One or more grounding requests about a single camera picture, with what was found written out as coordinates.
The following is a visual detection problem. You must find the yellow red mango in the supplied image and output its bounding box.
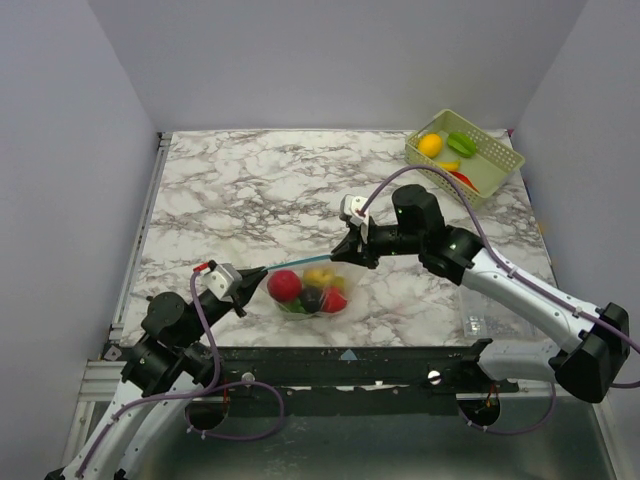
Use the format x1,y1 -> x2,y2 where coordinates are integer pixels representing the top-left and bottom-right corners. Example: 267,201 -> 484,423
332,276 -> 346,289

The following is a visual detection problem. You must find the red pomegranate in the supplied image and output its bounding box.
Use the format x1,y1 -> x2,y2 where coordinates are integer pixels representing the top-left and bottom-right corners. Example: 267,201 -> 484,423
267,270 -> 302,303

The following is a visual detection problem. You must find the beige pear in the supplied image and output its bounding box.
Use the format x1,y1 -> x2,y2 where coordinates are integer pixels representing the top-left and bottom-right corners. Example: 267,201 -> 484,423
302,267 -> 335,288

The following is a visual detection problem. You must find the clear zip top bag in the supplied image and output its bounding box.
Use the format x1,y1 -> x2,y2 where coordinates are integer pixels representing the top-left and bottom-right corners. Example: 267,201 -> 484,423
260,255 -> 366,320

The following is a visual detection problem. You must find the green white cabbage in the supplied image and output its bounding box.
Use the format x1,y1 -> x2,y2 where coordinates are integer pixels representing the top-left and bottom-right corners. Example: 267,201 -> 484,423
277,298 -> 307,314

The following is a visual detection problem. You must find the red apple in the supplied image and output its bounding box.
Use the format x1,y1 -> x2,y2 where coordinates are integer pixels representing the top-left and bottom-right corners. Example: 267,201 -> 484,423
322,287 -> 348,314

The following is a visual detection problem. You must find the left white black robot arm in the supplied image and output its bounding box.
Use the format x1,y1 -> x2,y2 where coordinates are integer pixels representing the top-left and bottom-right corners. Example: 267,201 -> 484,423
46,260 -> 268,479

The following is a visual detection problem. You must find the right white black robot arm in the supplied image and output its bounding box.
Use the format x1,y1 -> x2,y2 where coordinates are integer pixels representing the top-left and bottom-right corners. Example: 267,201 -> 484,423
331,184 -> 630,403

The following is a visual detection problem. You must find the red chili pepper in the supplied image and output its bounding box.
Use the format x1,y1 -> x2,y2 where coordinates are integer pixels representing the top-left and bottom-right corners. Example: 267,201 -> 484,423
450,171 -> 479,193

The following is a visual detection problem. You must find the yellow banana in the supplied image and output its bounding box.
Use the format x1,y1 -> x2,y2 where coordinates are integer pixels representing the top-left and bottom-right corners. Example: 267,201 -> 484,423
438,159 -> 461,171

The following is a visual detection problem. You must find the yellow lemon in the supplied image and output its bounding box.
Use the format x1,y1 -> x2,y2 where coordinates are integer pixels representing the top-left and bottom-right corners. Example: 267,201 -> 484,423
417,133 -> 443,159

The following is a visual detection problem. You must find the green plastic basket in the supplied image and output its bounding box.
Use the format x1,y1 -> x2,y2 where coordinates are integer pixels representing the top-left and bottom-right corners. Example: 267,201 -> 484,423
405,109 -> 525,209

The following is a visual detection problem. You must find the green lettuce leaf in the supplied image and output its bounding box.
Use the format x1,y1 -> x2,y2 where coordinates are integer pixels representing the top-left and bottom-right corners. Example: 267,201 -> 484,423
447,132 -> 477,158

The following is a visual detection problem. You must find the clear plastic box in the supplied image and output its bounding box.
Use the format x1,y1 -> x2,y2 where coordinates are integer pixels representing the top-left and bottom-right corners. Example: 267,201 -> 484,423
458,286 -> 540,341

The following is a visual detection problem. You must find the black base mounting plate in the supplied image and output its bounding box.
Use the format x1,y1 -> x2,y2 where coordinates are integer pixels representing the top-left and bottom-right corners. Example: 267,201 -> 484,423
207,340 -> 518,417

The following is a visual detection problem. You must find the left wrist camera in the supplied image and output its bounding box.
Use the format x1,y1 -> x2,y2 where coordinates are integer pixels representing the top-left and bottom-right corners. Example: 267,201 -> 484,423
202,263 -> 242,303

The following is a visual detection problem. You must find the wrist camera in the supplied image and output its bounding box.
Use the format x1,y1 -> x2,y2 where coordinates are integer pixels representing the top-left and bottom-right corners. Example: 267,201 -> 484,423
202,263 -> 242,303
339,194 -> 370,228

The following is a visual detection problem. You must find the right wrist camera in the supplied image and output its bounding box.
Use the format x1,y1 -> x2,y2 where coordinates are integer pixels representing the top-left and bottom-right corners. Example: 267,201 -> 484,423
339,194 -> 370,228

